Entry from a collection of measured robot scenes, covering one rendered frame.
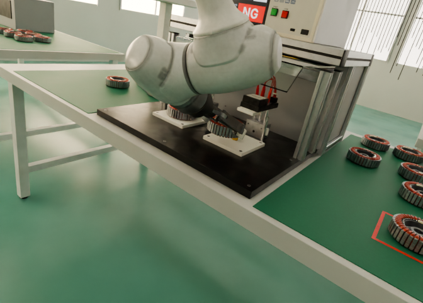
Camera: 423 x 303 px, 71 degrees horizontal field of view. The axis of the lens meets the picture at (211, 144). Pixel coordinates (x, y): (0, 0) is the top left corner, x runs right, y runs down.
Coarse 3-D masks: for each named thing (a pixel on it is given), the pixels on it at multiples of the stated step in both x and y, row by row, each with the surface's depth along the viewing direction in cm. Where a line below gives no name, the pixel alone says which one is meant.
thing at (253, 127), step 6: (252, 120) 106; (246, 126) 108; (252, 126) 106; (258, 126) 105; (270, 126) 107; (246, 132) 108; (252, 132) 106; (258, 132) 105; (258, 138) 106; (264, 138) 107
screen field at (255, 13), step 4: (240, 4) 100; (244, 4) 99; (248, 4) 98; (240, 8) 100; (244, 8) 100; (248, 8) 99; (252, 8) 98; (256, 8) 97; (260, 8) 96; (264, 8) 95; (244, 12) 100; (248, 12) 99; (252, 12) 98; (256, 12) 97; (260, 12) 96; (252, 16) 98; (256, 16) 98; (260, 16) 97; (252, 20) 99; (256, 20) 98; (260, 20) 97
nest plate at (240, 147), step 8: (208, 136) 95; (216, 136) 97; (248, 136) 102; (216, 144) 93; (224, 144) 91; (232, 144) 93; (240, 144) 94; (248, 144) 95; (256, 144) 96; (264, 144) 99; (232, 152) 90; (240, 152) 88; (248, 152) 91
